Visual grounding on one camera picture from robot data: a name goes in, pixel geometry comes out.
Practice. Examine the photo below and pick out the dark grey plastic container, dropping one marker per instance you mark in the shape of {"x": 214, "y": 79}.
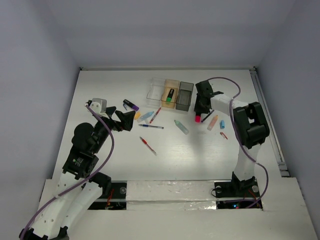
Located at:
{"x": 184, "y": 96}

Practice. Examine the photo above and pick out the aluminium rail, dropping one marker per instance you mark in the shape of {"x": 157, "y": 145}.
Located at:
{"x": 273, "y": 136}

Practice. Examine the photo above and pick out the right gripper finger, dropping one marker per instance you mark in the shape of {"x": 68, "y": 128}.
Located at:
{"x": 198, "y": 109}
{"x": 209, "y": 114}

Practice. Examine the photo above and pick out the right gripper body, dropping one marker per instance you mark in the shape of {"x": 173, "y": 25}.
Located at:
{"x": 200, "y": 97}

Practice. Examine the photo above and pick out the green glue tube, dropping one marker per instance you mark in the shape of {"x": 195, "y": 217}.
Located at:
{"x": 181, "y": 127}

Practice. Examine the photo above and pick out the blue gel pen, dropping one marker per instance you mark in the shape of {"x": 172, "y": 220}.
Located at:
{"x": 151, "y": 126}

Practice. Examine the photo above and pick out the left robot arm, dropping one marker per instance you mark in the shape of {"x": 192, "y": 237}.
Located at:
{"x": 81, "y": 182}

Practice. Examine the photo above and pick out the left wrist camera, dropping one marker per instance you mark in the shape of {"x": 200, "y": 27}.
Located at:
{"x": 98, "y": 105}

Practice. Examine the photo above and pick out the dark purple pen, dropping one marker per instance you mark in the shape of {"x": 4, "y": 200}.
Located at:
{"x": 204, "y": 120}

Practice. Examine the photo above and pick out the green highlighter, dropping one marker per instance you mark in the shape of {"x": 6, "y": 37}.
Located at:
{"x": 170, "y": 95}

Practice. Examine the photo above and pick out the blue eraser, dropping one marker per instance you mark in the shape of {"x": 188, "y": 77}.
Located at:
{"x": 222, "y": 124}

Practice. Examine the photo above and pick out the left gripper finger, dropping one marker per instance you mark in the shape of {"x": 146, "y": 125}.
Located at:
{"x": 126, "y": 120}
{"x": 110, "y": 110}

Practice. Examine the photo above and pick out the red patterned pen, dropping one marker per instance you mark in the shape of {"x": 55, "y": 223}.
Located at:
{"x": 155, "y": 115}

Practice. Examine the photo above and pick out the orange glue tube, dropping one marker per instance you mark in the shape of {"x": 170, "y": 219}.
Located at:
{"x": 212, "y": 123}

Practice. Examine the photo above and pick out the pink highlighter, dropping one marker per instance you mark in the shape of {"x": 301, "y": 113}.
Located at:
{"x": 197, "y": 118}

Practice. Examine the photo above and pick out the blue glue tube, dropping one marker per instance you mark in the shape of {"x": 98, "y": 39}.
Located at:
{"x": 145, "y": 116}

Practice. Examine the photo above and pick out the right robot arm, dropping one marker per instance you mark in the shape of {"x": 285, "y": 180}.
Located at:
{"x": 248, "y": 122}

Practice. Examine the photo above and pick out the orange eraser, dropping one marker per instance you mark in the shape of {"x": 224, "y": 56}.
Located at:
{"x": 137, "y": 115}

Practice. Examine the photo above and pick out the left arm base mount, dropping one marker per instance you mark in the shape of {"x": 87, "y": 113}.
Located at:
{"x": 115, "y": 199}

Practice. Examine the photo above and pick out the orange plastic container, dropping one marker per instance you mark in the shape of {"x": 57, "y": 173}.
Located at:
{"x": 168, "y": 84}

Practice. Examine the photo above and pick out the clear plastic container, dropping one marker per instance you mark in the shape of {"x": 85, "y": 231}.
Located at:
{"x": 155, "y": 93}

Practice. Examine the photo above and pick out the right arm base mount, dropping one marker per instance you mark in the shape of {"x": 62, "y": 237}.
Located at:
{"x": 228, "y": 197}

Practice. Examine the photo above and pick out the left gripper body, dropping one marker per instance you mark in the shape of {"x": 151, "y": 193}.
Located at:
{"x": 112, "y": 124}

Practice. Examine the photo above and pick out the red gel pen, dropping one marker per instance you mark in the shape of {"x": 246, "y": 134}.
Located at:
{"x": 147, "y": 145}

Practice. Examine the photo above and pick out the purple highlighter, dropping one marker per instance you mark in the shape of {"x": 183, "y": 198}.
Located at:
{"x": 131, "y": 105}

